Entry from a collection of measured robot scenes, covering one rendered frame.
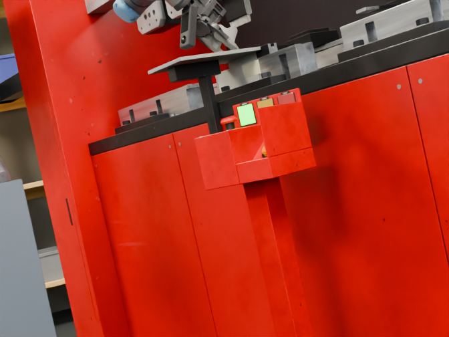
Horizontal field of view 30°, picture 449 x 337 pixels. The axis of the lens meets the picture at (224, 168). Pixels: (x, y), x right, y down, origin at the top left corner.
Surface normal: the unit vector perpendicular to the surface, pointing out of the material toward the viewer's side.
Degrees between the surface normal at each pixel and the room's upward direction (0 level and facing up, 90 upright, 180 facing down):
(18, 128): 90
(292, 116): 90
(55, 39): 90
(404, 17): 90
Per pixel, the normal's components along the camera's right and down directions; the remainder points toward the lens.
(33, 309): 0.34, -0.06
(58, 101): 0.54, -0.11
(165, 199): -0.81, 0.18
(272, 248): -0.65, 0.15
